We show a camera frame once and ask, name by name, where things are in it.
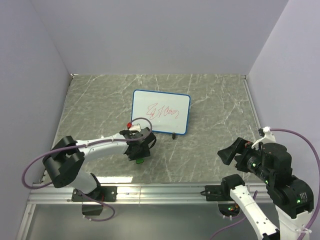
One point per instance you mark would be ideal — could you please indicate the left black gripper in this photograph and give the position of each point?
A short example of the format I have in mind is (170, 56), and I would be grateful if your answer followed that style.
(145, 153)

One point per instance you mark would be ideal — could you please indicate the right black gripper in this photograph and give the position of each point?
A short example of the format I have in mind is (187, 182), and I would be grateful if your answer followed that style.
(246, 146)

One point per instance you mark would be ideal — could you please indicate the blue framed whiteboard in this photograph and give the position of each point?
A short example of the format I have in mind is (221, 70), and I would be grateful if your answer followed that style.
(168, 112)

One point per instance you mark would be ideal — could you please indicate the green whiteboard eraser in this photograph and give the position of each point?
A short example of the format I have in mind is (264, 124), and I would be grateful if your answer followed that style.
(139, 161)

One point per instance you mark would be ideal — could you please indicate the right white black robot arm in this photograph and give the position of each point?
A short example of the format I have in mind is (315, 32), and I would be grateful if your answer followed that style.
(271, 163)

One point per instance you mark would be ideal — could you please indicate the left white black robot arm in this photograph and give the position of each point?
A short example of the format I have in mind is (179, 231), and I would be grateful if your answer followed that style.
(64, 167)

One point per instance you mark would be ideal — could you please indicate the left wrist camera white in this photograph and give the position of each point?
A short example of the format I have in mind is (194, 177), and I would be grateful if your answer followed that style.
(133, 127)

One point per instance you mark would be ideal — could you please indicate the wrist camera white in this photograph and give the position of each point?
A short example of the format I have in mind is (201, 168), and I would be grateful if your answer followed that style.
(133, 127)
(266, 136)

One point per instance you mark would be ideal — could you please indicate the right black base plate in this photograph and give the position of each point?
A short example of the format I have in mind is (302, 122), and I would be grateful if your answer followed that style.
(217, 193)

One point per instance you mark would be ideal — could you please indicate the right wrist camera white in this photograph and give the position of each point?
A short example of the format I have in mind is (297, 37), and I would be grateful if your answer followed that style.
(266, 136)

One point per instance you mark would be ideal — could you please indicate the aluminium mounting rail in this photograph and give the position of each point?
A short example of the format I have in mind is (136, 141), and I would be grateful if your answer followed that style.
(130, 193)

